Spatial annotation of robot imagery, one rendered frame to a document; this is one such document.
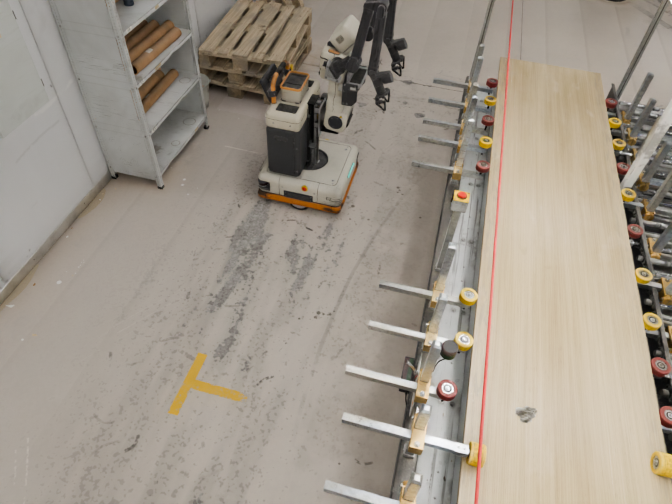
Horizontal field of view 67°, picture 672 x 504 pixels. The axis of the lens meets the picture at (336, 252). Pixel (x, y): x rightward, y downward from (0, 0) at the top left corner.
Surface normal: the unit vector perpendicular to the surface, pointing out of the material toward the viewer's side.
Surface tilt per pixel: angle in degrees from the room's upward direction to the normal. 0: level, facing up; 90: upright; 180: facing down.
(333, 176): 0
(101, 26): 90
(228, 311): 0
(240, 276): 0
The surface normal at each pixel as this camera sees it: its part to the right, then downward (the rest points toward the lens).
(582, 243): 0.04, -0.67
